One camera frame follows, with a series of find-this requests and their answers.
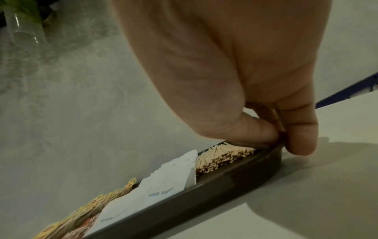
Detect person's right hand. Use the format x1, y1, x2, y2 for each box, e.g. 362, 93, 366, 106
107, 0, 333, 156

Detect pile of wooden stirrers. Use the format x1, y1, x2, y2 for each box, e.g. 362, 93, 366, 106
195, 141, 256, 176

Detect row of white sugar packets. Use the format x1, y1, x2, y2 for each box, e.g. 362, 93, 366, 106
139, 149, 199, 204
84, 186, 148, 237

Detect brown plastic tray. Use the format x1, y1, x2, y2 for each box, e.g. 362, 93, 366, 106
84, 138, 285, 239

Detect row of red Nescafe sachets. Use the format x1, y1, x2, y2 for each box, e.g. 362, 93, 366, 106
63, 214, 103, 239

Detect green hedge plants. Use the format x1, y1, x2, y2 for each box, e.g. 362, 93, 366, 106
0, 0, 57, 26

